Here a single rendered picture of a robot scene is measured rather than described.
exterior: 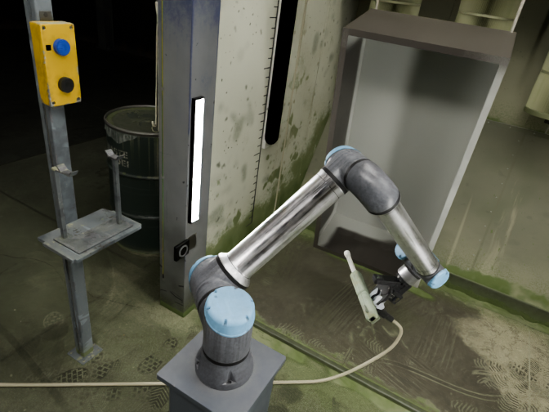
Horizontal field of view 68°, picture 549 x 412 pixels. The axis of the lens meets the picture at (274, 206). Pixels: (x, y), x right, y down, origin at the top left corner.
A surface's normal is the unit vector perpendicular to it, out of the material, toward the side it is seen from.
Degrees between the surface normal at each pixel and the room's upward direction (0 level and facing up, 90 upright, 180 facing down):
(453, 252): 57
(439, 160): 101
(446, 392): 0
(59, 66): 90
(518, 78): 90
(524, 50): 90
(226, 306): 5
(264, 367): 0
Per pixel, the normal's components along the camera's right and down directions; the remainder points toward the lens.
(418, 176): -0.47, 0.54
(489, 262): -0.34, -0.17
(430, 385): 0.13, -0.87
